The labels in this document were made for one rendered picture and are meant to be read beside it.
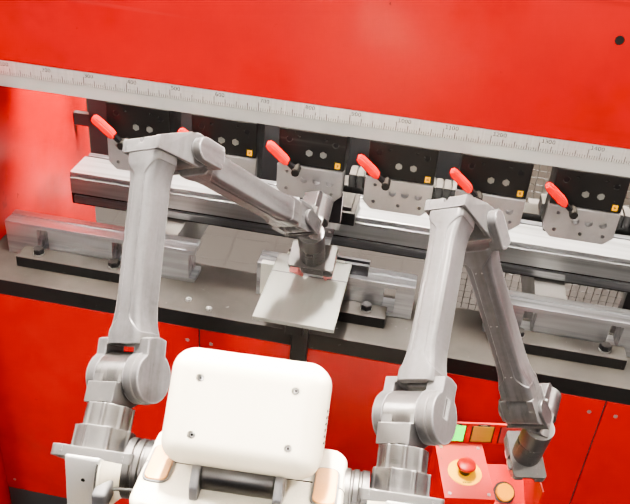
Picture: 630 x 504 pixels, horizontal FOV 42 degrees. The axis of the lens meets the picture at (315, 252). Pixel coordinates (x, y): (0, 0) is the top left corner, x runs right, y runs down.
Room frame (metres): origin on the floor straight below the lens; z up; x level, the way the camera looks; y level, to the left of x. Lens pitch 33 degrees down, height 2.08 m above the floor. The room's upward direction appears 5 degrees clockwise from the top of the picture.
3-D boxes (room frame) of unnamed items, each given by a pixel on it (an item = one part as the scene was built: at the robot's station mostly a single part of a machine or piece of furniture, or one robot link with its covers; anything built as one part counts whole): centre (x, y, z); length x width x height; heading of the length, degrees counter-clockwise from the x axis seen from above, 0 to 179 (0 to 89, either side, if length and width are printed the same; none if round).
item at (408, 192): (1.64, -0.18, 1.26); 0.15 x 0.09 x 0.17; 82
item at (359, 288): (1.66, -0.06, 0.92); 0.39 x 0.06 x 0.10; 82
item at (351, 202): (1.83, -0.03, 1.01); 0.26 x 0.12 x 0.05; 172
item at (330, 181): (1.67, 0.02, 1.26); 0.15 x 0.09 x 0.17; 82
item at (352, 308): (1.61, -0.04, 0.89); 0.30 x 0.05 x 0.03; 82
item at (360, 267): (1.67, -0.04, 0.99); 0.20 x 0.03 x 0.03; 82
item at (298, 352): (1.49, 0.02, 0.88); 0.14 x 0.04 x 0.22; 172
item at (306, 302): (1.52, 0.02, 1.00); 0.26 x 0.18 x 0.01; 172
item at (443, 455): (1.23, -0.40, 0.75); 0.20 x 0.16 x 0.18; 93
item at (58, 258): (1.70, 0.60, 0.89); 0.30 x 0.05 x 0.03; 82
